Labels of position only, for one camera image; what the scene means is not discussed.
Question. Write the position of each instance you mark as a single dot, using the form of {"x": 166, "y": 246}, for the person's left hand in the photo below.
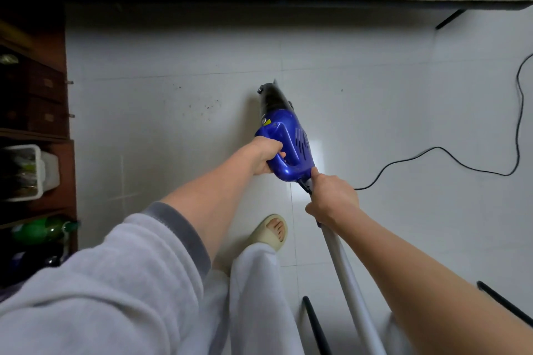
{"x": 262, "y": 155}

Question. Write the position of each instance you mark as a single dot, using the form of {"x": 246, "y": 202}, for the person's right hand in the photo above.
{"x": 333, "y": 200}

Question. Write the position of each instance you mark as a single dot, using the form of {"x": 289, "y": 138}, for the person's right thumb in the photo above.
{"x": 316, "y": 176}

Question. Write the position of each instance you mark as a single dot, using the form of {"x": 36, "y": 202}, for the person's left fingers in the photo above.
{"x": 278, "y": 154}

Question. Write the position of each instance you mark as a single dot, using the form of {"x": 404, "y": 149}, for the blue handheld vacuum cleaner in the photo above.
{"x": 287, "y": 130}

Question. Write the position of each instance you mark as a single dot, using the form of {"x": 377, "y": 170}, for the grey vacuum extension tube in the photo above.
{"x": 347, "y": 280}

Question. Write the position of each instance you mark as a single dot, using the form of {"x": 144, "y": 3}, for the person's right forearm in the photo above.
{"x": 420, "y": 284}

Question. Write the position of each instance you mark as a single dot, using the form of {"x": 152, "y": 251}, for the person's left forearm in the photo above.
{"x": 212, "y": 192}

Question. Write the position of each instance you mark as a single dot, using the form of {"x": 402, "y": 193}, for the person's foot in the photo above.
{"x": 277, "y": 230}

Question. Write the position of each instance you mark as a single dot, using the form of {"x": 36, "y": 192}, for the beige slipper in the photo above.
{"x": 262, "y": 234}

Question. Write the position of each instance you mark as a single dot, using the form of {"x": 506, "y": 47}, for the white trousers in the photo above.
{"x": 258, "y": 304}

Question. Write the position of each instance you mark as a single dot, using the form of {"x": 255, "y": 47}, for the black furniture leg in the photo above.
{"x": 314, "y": 325}
{"x": 506, "y": 301}

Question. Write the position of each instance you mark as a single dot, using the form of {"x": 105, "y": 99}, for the black sofa leg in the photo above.
{"x": 450, "y": 19}

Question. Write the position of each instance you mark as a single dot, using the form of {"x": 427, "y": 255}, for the dark wooden shelf cabinet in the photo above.
{"x": 62, "y": 167}

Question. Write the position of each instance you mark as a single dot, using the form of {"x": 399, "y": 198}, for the grey fleece sleeve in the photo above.
{"x": 104, "y": 284}

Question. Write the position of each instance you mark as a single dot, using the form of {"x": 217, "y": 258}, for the white plastic container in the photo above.
{"x": 41, "y": 171}

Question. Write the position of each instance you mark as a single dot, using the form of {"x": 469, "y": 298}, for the dark wooden drawer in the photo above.
{"x": 41, "y": 117}
{"x": 41, "y": 82}

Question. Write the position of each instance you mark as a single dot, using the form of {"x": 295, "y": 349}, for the green plastic bottle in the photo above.
{"x": 37, "y": 230}

